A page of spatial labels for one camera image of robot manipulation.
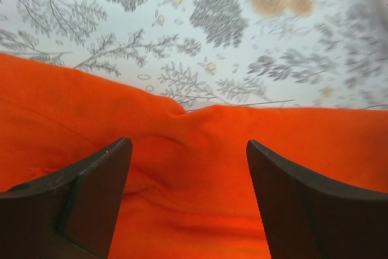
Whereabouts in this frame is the orange t-shirt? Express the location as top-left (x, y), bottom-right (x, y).
top-left (1, 55), bottom-right (387, 258)

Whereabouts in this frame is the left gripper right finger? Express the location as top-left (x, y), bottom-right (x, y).
top-left (246, 140), bottom-right (387, 259)

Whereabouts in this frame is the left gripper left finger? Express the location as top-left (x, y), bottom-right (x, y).
top-left (1, 138), bottom-right (132, 258)

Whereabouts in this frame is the floral patterned table mat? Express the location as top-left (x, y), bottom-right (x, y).
top-left (1, 0), bottom-right (387, 111)

